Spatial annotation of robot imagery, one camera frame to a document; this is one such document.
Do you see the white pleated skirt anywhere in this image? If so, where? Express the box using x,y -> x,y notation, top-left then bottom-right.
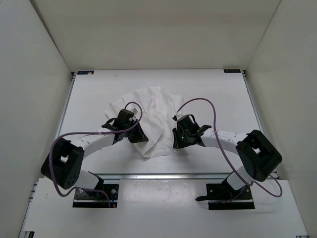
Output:
105,86 -> 184,158

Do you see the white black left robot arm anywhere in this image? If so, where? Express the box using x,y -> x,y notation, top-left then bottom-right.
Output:
52,109 -> 149,189

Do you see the left dark corner label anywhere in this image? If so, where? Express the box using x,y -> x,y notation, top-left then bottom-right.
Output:
77,70 -> 94,75

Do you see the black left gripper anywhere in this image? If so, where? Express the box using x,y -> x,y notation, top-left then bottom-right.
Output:
125,119 -> 149,143

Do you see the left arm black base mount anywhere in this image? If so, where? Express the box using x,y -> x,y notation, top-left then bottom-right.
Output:
72,177 -> 119,209

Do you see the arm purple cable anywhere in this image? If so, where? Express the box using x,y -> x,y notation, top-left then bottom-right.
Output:
49,102 -> 142,208
176,98 -> 283,198

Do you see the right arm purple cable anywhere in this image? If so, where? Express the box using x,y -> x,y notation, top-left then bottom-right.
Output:
176,98 -> 283,198

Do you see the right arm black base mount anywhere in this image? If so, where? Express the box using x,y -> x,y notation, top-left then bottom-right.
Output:
195,183 -> 255,210

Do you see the aluminium table edge rail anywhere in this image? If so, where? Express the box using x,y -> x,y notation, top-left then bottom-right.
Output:
97,173 -> 230,180

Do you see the right dark corner label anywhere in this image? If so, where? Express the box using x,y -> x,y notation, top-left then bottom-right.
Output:
223,69 -> 241,73

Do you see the dark corner label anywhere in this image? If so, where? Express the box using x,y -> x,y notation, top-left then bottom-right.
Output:
223,69 -> 241,73
77,70 -> 94,75

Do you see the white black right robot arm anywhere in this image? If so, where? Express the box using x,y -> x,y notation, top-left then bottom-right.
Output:
172,115 -> 282,199

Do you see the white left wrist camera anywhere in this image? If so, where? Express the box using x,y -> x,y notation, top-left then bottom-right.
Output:
130,108 -> 139,115

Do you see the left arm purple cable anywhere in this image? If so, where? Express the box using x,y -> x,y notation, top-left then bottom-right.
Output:
49,102 -> 142,208

